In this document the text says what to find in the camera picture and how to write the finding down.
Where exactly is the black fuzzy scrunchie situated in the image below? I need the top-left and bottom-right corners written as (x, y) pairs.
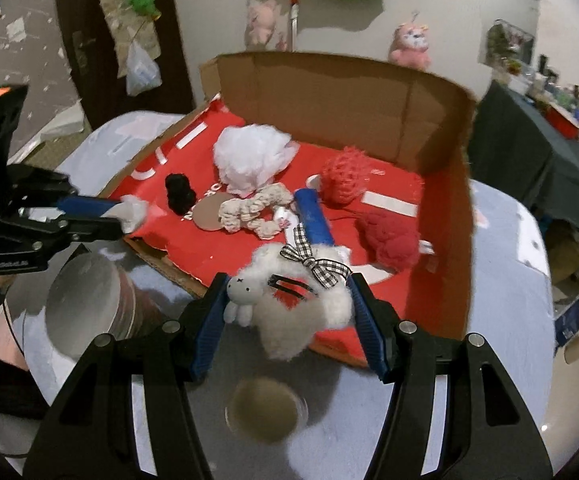
top-left (164, 173), bottom-right (196, 216)

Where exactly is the white fuzzy roll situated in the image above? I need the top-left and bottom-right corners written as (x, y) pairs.
top-left (118, 195), bottom-right (150, 235)

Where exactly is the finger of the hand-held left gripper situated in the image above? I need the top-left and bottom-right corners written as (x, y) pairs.
top-left (67, 218), bottom-right (123, 244)
top-left (57, 196), bottom-right (124, 218)

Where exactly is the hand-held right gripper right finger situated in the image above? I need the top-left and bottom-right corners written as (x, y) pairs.
top-left (347, 272), bottom-right (555, 480)

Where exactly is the cluster of bottles and jars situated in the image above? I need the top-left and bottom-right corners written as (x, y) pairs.
top-left (484, 20), bottom-right (579, 161)

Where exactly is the bright pink plush toy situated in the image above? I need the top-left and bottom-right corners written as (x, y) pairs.
top-left (388, 22), bottom-right (433, 71)

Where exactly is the cardboard box with red lining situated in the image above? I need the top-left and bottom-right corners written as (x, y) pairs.
top-left (97, 51), bottom-right (477, 371)

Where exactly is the dark cloth covered table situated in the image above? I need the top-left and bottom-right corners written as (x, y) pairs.
top-left (469, 80), bottom-right (579, 233)

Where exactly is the green plush toy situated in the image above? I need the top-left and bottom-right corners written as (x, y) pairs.
top-left (128, 0), bottom-right (163, 21)

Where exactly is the small clear glass jar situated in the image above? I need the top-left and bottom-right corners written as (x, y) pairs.
top-left (224, 377), bottom-right (310, 445)

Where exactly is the red mesh bath pouf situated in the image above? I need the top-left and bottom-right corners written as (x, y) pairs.
top-left (319, 146), bottom-right (370, 207)

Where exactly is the blue fabric roll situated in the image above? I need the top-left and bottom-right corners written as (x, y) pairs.
top-left (294, 188), bottom-right (331, 246)

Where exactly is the beige patterned hanging cloth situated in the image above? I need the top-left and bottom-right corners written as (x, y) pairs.
top-left (90, 0), bottom-right (163, 76)

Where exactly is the dark wooden door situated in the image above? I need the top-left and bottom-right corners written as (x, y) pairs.
top-left (52, 0), bottom-right (195, 126)

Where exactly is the white mesh bath pouf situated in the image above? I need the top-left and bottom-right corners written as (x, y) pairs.
top-left (212, 124), bottom-right (299, 197)

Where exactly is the red knitted pouch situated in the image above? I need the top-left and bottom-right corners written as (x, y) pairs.
top-left (357, 209), bottom-right (435, 273)

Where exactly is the tan round powder puff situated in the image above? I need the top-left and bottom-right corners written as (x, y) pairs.
top-left (192, 192), bottom-right (235, 232)

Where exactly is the white fluffy plush with bow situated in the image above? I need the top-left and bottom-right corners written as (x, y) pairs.
top-left (222, 225), bottom-right (355, 361)

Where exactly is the pale pink plush toy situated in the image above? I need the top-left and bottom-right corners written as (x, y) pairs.
top-left (244, 0), bottom-right (278, 47)

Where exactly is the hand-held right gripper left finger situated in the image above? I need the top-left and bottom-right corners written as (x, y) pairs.
top-left (22, 272), bottom-right (230, 480)

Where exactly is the clear plastic bag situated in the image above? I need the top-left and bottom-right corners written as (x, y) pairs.
top-left (126, 42), bottom-right (163, 97)

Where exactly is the tall jar with silver lid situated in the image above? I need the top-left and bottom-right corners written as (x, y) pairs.
top-left (44, 252), bottom-right (158, 361)

